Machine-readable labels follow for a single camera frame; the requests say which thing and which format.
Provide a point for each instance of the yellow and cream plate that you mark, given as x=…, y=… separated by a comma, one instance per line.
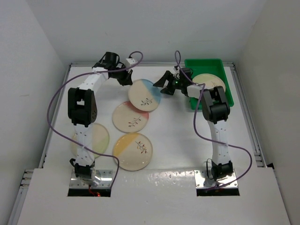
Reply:
x=134, y=151

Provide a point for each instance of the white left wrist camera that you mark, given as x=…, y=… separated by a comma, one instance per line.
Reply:
x=129, y=62

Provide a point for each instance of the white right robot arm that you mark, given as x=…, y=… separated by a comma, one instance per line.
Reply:
x=210, y=90

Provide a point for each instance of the pink and cream plate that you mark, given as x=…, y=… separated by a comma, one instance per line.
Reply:
x=128, y=119

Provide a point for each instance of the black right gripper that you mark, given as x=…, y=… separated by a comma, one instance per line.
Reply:
x=168, y=76

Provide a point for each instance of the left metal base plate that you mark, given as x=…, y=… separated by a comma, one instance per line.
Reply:
x=102, y=179

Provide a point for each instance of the blue and cream plate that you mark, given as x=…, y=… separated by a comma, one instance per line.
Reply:
x=144, y=96

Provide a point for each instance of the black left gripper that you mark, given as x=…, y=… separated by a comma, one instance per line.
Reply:
x=127, y=79

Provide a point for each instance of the green plastic bin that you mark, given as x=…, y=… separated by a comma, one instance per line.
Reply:
x=210, y=66

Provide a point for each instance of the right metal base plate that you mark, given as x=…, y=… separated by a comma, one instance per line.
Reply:
x=202, y=181

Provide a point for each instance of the white front cover panel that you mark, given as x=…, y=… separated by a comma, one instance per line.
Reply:
x=154, y=198

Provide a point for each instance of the metal base plate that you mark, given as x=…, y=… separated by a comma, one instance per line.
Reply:
x=102, y=179
x=202, y=181

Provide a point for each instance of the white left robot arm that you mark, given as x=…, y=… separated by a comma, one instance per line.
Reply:
x=82, y=108

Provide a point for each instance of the green and cream plate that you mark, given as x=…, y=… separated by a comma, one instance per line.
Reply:
x=94, y=138
x=211, y=81

